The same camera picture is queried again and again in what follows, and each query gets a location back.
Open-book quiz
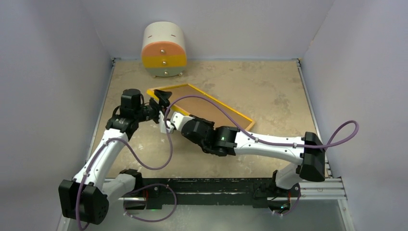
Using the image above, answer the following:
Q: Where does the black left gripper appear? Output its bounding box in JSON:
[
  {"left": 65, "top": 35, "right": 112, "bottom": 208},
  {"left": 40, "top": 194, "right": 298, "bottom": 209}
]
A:
[{"left": 134, "top": 90, "right": 172, "bottom": 125}]

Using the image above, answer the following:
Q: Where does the yellow picture frame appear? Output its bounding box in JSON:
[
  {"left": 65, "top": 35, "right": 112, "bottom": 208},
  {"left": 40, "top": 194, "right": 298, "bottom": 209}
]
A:
[{"left": 146, "top": 83, "right": 256, "bottom": 131}]

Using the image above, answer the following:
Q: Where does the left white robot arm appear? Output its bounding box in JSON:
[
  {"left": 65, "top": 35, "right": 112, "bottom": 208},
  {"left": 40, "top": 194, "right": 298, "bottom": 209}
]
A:
[{"left": 58, "top": 89, "right": 172, "bottom": 225}]

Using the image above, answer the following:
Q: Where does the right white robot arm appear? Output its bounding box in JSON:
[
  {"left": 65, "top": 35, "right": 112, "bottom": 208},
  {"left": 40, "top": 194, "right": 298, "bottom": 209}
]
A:
[{"left": 170, "top": 115, "right": 325, "bottom": 196}]

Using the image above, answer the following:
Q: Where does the round pastel drawer cabinet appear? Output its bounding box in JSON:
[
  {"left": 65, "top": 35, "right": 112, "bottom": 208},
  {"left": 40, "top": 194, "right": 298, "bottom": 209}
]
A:
[{"left": 140, "top": 21, "right": 187, "bottom": 77}]

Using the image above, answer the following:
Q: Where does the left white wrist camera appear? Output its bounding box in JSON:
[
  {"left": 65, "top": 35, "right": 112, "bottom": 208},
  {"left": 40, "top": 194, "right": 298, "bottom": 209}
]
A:
[{"left": 159, "top": 111, "right": 175, "bottom": 134}]

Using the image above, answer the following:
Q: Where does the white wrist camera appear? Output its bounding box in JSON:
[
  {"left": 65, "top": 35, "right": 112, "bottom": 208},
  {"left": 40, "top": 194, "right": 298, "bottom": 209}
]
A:
[
  {"left": 170, "top": 112, "right": 193, "bottom": 131},
  {"left": 159, "top": 111, "right": 175, "bottom": 134}
]

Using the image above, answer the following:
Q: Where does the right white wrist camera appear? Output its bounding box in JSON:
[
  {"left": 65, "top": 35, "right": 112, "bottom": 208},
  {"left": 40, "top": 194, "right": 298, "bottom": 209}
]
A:
[{"left": 170, "top": 112, "right": 193, "bottom": 131}]

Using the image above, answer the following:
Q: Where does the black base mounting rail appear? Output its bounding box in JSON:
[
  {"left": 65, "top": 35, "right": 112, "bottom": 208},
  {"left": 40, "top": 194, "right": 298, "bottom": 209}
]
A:
[{"left": 124, "top": 178, "right": 300, "bottom": 211}]

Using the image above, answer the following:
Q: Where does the aluminium extrusion frame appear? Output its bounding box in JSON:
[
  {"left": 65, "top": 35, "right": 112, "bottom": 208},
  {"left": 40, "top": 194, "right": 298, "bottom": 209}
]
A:
[{"left": 56, "top": 58, "right": 355, "bottom": 231}]

